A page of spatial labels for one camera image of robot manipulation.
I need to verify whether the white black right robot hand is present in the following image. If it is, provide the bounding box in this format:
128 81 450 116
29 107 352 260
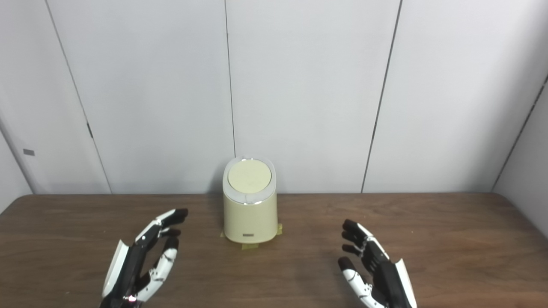
337 219 418 308

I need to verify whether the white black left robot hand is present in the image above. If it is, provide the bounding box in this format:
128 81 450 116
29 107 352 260
99 208 189 308

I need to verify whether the cream-colored bin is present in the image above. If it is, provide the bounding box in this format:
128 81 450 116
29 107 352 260
222 156 278 244

